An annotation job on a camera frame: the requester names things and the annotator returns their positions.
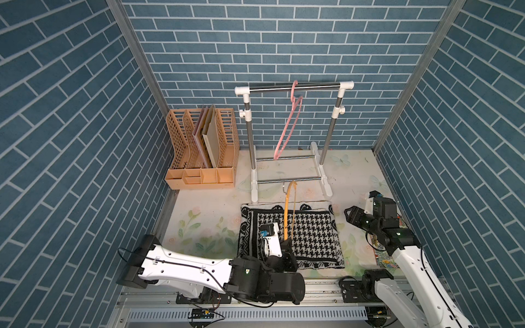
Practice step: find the orange clothes hanger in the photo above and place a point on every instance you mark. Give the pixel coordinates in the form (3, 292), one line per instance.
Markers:
(289, 210)

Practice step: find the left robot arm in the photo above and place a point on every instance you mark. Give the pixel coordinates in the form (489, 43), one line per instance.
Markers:
(244, 278)

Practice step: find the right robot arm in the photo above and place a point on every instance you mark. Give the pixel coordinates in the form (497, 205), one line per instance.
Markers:
(410, 266)

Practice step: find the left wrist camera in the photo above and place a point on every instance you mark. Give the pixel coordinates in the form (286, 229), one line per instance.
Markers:
(270, 240)

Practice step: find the aluminium mounting rail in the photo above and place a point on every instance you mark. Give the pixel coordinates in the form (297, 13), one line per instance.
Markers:
(322, 303)

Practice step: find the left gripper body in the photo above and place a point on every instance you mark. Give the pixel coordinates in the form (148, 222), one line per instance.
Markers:
(285, 263)

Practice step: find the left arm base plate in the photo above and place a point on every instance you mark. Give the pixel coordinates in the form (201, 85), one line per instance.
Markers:
(207, 297)

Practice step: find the houndstooth black white scarf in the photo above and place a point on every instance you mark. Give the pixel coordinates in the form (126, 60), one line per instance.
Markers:
(315, 240)

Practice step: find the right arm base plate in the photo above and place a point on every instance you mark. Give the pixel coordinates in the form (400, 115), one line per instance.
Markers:
(356, 291)

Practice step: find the left green circuit board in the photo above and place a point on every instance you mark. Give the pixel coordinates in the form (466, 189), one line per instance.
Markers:
(201, 314)

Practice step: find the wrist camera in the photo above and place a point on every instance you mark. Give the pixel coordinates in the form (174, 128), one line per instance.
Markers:
(270, 240)
(370, 201)

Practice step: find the orange plastic file organizer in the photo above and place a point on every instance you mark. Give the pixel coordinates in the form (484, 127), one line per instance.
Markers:
(186, 170)

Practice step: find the colourful picture book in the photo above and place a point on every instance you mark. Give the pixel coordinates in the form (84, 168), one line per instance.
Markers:
(383, 259)

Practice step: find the pink clothes hanger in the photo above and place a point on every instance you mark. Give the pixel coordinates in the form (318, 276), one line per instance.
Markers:
(292, 120)

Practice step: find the beige folder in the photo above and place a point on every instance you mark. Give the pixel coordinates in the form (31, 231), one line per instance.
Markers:
(210, 137)

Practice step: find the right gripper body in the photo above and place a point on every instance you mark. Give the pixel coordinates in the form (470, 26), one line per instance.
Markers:
(363, 220)

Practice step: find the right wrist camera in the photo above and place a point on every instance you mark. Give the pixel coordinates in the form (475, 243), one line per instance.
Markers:
(370, 201)

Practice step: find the right circuit board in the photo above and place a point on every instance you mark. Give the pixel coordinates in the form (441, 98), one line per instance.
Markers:
(377, 316)

